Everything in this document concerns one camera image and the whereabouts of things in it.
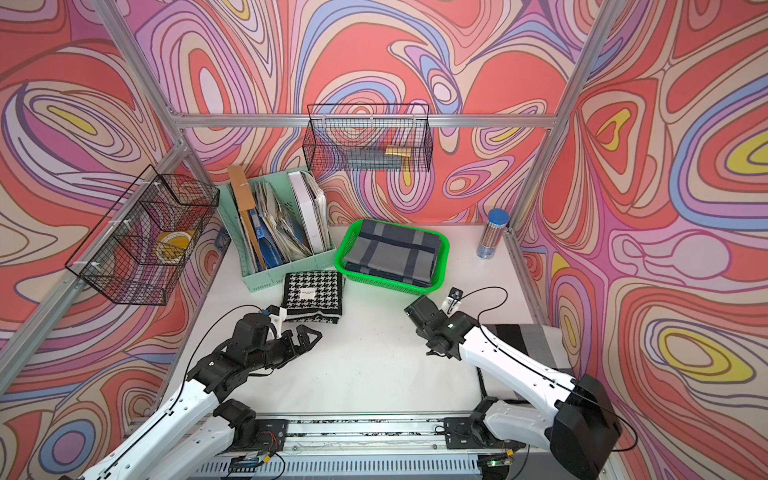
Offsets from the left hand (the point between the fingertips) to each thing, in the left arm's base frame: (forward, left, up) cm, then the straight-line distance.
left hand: (315, 342), depth 77 cm
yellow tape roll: (+15, +33, +21) cm, 42 cm away
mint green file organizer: (+24, +25, -6) cm, 35 cm away
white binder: (+39, +4, +13) cm, 41 cm away
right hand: (+4, -33, -3) cm, 33 cm away
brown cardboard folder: (+33, +21, +22) cm, 45 cm away
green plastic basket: (+35, -4, -2) cm, 35 cm away
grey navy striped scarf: (+33, -22, -1) cm, 39 cm away
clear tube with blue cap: (+37, -54, +3) cm, 66 cm away
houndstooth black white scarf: (+18, +5, -6) cm, 20 cm away
